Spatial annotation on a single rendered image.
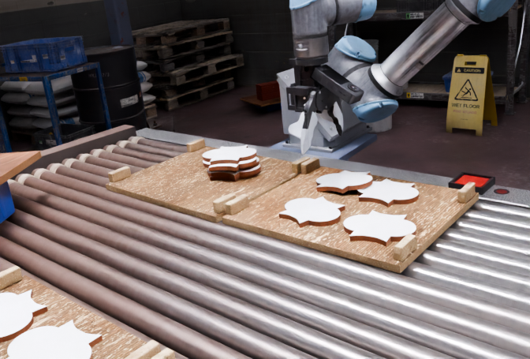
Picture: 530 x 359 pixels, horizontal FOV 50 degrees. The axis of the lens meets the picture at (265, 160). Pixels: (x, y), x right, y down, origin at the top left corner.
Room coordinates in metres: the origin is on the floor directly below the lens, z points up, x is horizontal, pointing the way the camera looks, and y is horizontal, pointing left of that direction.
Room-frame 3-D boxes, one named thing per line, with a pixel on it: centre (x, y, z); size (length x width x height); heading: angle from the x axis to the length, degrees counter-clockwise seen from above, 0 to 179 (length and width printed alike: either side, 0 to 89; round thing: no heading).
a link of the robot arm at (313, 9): (1.25, -0.13, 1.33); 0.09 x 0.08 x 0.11; 113
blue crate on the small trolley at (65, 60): (4.43, 1.58, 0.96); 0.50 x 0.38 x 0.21; 67
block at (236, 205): (1.13, 0.07, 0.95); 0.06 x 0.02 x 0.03; 138
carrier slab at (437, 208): (1.10, -0.17, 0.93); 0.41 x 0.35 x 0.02; 48
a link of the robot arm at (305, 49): (1.25, -0.12, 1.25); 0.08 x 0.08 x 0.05
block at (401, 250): (0.87, -0.22, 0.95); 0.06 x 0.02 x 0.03; 138
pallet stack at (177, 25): (7.00, 0.90, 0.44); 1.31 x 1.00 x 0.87; 142
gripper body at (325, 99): (1.25, -0.12, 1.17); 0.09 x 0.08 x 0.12; 48
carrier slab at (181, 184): (1.38, 0.15, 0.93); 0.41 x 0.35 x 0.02; 47
